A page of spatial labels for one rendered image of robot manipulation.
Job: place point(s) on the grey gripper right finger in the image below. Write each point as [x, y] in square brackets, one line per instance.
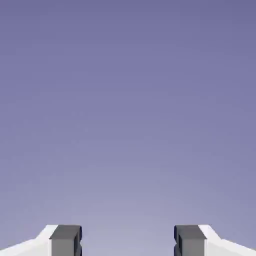
[192, 242]

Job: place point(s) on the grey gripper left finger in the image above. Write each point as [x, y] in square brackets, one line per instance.
[62, 242]

